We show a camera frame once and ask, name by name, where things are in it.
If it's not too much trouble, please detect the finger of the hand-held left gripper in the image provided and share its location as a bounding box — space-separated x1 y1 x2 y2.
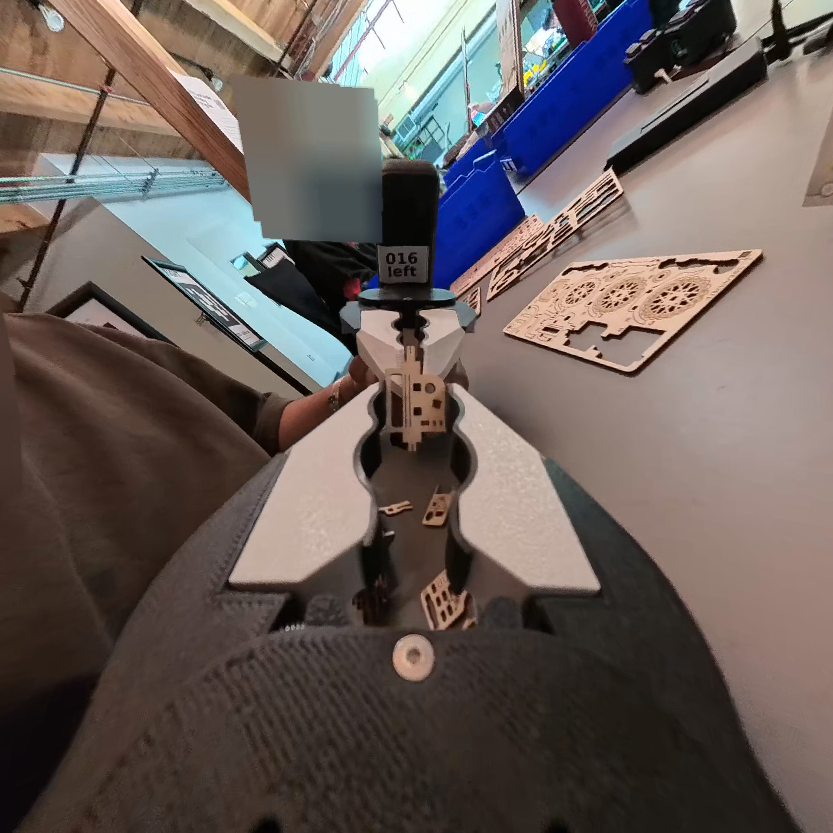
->
418 310 466 380
355 310 410 384

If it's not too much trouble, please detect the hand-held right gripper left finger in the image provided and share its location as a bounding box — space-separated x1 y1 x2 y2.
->
226 380 393 594

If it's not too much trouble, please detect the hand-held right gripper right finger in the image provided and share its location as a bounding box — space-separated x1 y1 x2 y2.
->
446 384 602 596

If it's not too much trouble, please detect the wooden plate with holes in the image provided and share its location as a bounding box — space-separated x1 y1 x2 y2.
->
402 325 450 451

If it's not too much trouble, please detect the person's left forearm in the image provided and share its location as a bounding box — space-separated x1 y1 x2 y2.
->
257 376 357 456

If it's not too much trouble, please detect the grey desk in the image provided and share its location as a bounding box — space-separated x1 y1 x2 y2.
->
364 0 833 833

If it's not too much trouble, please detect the engraved wooden parts sheet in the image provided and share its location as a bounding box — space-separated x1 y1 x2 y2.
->
449 215 544 297

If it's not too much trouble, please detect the small wooden piece with holes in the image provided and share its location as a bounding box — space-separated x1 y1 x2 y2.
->
420 569 476 631

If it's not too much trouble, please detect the slotted wooden parts sheet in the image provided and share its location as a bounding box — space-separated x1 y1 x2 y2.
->
485 168 626 302

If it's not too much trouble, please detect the black framed marker sign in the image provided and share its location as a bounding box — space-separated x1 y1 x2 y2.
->
142 257 268 352

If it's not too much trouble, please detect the person's brown shirt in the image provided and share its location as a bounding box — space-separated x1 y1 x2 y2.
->
0 311 294 736

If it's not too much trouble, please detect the white paper sign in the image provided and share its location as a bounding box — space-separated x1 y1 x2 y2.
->
172 73 245 154

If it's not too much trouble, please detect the black battery charger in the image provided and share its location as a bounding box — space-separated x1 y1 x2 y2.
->
625 26 672 95
664 0 738 66

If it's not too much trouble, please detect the wooden parts sheet with wheels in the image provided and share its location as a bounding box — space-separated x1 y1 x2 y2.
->
502 249 764 374

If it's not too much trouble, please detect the black flat box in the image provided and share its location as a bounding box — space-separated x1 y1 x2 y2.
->
605 36 769 173

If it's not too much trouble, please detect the black picture frame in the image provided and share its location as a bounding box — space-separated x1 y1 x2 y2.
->
46 281 177 346

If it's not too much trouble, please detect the black cable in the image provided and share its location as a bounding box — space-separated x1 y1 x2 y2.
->
761 0 833 56

